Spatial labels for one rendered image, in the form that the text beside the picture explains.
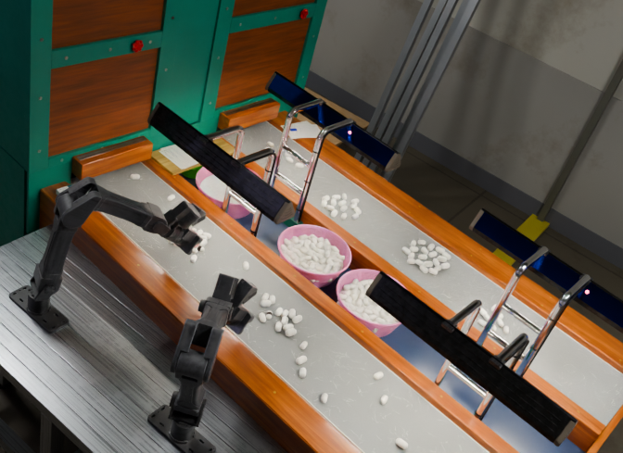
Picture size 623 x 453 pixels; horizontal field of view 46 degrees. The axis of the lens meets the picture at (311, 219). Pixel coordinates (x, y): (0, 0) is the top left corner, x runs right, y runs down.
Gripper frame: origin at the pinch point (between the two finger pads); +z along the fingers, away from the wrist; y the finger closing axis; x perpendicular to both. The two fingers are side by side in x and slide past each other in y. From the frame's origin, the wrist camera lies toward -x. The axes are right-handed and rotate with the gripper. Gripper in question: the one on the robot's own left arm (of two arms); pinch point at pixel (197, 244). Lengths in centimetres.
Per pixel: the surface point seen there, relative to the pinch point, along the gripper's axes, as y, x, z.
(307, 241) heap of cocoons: -14.0, -22.5, 35.5
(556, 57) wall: 6, -189, 190
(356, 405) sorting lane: -72, 5, 4
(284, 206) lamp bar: -22.9, -27.1, -12.7
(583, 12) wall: 3, -210, 172
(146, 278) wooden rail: -0.4, 16.7, -11.4
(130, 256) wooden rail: 10.5, 15.6, -10.0
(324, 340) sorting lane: -50, -2, 13
